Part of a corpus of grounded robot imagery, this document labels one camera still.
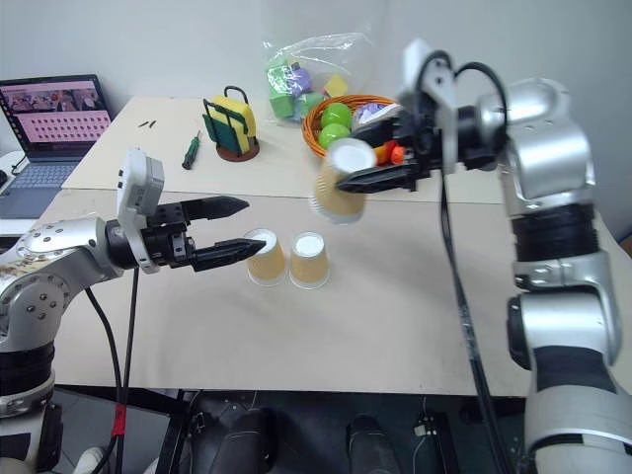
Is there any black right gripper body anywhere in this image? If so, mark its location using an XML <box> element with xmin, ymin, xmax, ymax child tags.
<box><xmin>393</xmin><ymin>93</ymin><xmax>446</xmax><ymax>192</ymax></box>

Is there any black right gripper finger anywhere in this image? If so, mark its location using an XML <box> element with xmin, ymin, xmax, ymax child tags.
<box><xmin>351</xmin><ymin>113</ymin><xmax>405</xmax><ymax>146</ymax></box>
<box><xmin>336</xmin><ymin>162</ymin><xmax>420</xmax><ymax>195</ymax></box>

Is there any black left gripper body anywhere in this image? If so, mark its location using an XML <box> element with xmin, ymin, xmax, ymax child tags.
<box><xmin>141</xmin><ymin>200</ymin><xmax>198</xmax><ymax>274</ymax></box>

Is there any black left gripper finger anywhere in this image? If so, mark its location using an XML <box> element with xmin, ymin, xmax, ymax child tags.
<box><xmin>192</xmin><ymin>238</ymin><xmax>269</xmax><ymax>274</ymax></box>
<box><xmin>184</xmin><ymin>195</ymin><xmax>251</xmax><ymax>225</ymax></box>

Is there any tan paper cup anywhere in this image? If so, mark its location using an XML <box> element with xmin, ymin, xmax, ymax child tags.
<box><xmin>244</xmin><ymin>227</ymin><xmax>289</xmax><ymax>288</ymax></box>
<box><xmin>309</xmin><ymin>137</ymin><xmax>377</xmax><ymax>227</ymax></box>
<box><xmin>287</xmin><ymin>230</ymin><xmax>330</xmax><ymax>290</ymax></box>

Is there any purple white toy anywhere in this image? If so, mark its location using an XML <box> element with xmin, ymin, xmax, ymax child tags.
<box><xmin>352</xmin><ymin>102</ymin><xmax>401</xmax><ymax>131</ymax></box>

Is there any orange red toy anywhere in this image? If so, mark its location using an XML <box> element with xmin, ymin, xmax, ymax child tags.
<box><xmin>372</xmin><ymin>139</ymin><xmax>403</xmax><ymax>167</ymax></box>

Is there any green plastic ball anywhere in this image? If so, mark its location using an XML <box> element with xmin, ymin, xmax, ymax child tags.
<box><xmin>320</xmin><ymin>101</ymin><xmax>354</xmax><ymax>128</ymax></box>
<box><xmin>317</xmin><ymin>122</ymin><xmax>354</xmax><ymax>150</ymax></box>

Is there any yellow foam block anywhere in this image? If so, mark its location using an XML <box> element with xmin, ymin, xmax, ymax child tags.
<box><xmin>322</xmin><ymin>73</ymin><xmax>350</xmax><ymax>99</ymax></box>

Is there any yellow green sponge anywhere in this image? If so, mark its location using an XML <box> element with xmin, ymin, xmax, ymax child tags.
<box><xmin>211</xmin><ymin>95</ymin><xmax>258</xmax><ymax>155</ymax></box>

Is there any purple foam block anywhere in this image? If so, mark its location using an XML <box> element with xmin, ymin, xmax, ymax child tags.
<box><xmin>288</xmin><ymin>63</ymin><xmax>314</xmax><ymax>98</ymax></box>

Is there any clear plastic bag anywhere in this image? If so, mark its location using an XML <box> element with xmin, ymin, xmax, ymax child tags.
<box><xmin>261</xmin><ymin>31</ymin><xmax>377</xmax><ymax>125</ymax></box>

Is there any green foam cube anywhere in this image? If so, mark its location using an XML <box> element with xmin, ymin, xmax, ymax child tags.
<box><xmin>269</xmin><ymin>91</ymin><xmax>298</xmax><ymax>120</ymax></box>

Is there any green foam block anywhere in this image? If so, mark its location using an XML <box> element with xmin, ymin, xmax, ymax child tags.
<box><xmin>266</xmin><ymin>60</ymin><xmax>298</xmax><ymax>98</ymax></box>

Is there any open laptop computer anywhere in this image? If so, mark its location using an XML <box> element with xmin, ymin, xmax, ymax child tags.
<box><xmin>0</xmin><ymin>73</ymin><xmax>117</xmax><ymax>220</ymax></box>

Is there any green wire sponge holder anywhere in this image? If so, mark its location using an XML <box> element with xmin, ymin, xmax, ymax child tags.
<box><xmin>201</xmin><ymin>85</ymin><xmax>261</xmax><ymax>163</ymax></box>

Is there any green handled screwdriver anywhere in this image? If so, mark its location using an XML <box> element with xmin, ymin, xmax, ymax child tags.
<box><xmin>180</xmin><ymin>128</ymin><xmax>204</xmax><ymax>172</ymax></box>

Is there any orange wire basket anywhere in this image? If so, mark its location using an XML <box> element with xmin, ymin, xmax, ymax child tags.
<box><xmin>300</xmin><ymin>94</ymin><xmax>402</xmax><ymax>160</ymax></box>

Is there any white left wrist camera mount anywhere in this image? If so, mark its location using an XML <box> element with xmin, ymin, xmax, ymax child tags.
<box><xmin>117</xmin><ymin>147</ymin><xmax>166</xmax><ymax>271</ymax></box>

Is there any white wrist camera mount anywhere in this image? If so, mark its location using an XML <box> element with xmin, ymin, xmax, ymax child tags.
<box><xmin>117</xmin><ymin>147</ymin><xmax>166</xmax><ymax>271</ymax></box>
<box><xmin>401</xmin><ymin>38</ymin><xmax>459</xmax><ymax>175</ymax></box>

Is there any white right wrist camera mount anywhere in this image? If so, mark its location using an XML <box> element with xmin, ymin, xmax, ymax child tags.
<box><xmin>401</xmin><ymin>38</ymin><xmax>459</xmax><ymax>175</ymax></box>

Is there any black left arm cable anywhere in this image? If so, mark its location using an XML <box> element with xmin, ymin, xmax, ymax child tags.
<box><xmin>84</xmin><ymin>287</ymin><xmax>124</xmax><ymax>474</ymax></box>
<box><xmin>101</xmin><ymin>268</ymin><xmax>140</xmax><ymax>474</ymax></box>

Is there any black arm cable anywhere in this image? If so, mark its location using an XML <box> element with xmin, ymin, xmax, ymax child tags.
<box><xmin>101</xmin><ymin>268</ymin><xmax>140</xmax><ymax>474</ymax></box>
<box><xmin>84</xmin><ymin>287</ymin><xmax>124</xmax><ymax>474</ymax></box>
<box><xmin>419</xmin><ymin>48</ymin><xmax>515</xmax><ymax>474</ymax></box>

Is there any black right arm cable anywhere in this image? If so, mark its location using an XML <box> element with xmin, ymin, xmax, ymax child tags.
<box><xmin>419</xmin><ymin>48</ymin><xmax>515</xmax><ymax>474</ymax></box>

